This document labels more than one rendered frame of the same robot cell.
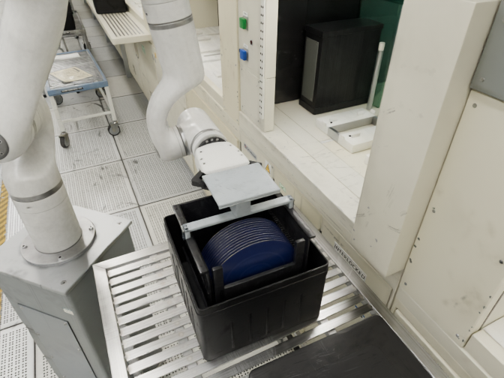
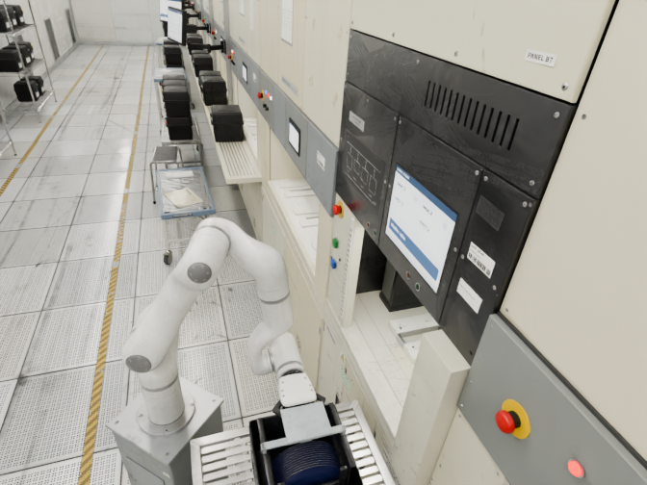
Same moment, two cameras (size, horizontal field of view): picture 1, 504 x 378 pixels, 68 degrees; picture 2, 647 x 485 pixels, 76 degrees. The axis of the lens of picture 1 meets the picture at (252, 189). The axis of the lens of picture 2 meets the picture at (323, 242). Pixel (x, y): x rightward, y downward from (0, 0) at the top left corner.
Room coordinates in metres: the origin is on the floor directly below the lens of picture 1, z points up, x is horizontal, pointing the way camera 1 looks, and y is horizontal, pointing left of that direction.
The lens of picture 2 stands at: (-0.11, -0.05, 2.08)
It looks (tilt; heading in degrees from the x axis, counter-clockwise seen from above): 33 degrees down; 5
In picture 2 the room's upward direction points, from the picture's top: 4 degrees clockwise
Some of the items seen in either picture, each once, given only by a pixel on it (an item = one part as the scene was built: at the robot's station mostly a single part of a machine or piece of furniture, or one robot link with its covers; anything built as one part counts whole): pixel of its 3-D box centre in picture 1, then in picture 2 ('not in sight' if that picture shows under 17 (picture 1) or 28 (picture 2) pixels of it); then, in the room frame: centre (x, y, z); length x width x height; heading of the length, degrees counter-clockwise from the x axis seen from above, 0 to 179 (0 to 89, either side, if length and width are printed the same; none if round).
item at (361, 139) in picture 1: (357, 127); (423, 335); (1.15, -0.37, 0.89); 0.22 x 0.21 x 0.04; 116
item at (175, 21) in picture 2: not in sight; (196, 32); (3.84, 1.58, 1.59); 0.50 x 0.41 x 0.36; 116
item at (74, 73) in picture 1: (70, 73); (183, 196); (2.85, 1.41, 0.47); 0.31 x 0.23 x 0.02; 47
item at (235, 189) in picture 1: (241, 240); (303, 452); (0.57, 0.02, 0.93); 0.24 x 0.20 x 0.32; 114
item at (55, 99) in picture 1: (79, 92); (188, 210); (3.02, 1.47, 0.24); 0.97 x 0.52 x 0.48; 28
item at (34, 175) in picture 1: (22, 137); (156, 343); (0.77, 0.54, 1.07); 0.19 x 0.12 x 0.24; 9
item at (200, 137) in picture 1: (211, 148); (292, 374); (0.73, 0.09, 1.06); 0.09 x 0.03 x 0.08; 114
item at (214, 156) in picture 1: (220, 162); (296, 391); (0.67, 0.07, 1.06); 0.11 x 0.10 x 0.07; 24
